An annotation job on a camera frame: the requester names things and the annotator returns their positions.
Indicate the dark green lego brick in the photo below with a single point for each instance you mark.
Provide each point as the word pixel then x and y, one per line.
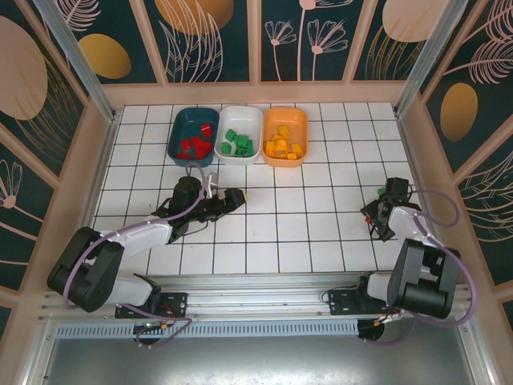
pixel 240 151

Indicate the small yellow lego brick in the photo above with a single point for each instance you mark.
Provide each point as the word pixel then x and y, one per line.
pixel 292 156

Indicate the white plastic bin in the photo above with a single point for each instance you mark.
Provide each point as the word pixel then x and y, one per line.
pixel 240 118

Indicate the teal plastic bin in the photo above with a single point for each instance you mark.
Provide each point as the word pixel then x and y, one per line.
pixel 190 120

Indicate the orange plastic bin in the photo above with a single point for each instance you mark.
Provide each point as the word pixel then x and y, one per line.
pixel 296 120

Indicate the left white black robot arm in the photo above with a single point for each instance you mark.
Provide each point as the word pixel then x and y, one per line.
pixel 136 236

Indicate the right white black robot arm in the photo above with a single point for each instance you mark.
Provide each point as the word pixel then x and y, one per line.
pixel 405 220

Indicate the grey metal sheet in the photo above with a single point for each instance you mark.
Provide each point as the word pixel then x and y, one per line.
pixel 256 361

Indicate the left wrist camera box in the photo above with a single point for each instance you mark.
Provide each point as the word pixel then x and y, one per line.
pixel 213 178

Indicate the aluminium mounting rail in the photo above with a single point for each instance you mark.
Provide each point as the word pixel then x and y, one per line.
pixel 256 294

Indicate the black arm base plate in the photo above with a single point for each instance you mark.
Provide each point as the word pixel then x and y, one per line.
pixel 172 301
pixel 340 301

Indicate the aluminium corner post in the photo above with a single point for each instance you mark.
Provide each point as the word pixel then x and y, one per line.
pixel 80 60
pixel 423 60

